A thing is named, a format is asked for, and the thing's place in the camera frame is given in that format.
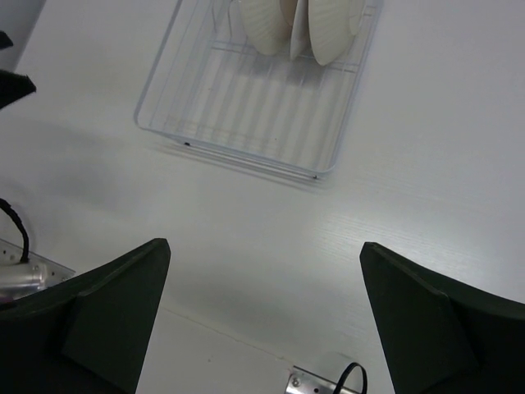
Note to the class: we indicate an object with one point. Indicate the white wire dish rack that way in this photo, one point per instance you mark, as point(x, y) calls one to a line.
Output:
point(211, 91)

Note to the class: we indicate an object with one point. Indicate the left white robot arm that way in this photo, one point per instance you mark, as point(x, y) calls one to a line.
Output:
point(14, 87)

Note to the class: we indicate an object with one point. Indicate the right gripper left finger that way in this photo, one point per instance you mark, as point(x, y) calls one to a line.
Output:
point(89, 334)

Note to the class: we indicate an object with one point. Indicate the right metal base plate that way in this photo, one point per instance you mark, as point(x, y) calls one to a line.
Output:
point(302, 381)

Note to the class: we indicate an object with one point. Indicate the brown floral plate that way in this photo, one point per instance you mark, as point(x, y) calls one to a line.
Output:
point(267, 23)
point(333, 25)

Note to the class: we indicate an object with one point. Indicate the metal base plate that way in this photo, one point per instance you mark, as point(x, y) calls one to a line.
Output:
point(23, 279)
point(302, 381)

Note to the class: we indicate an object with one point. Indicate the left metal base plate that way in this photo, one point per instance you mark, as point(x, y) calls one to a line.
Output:
point(23, 279)

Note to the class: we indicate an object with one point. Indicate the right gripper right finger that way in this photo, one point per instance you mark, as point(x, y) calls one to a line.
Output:
point(440, 335)

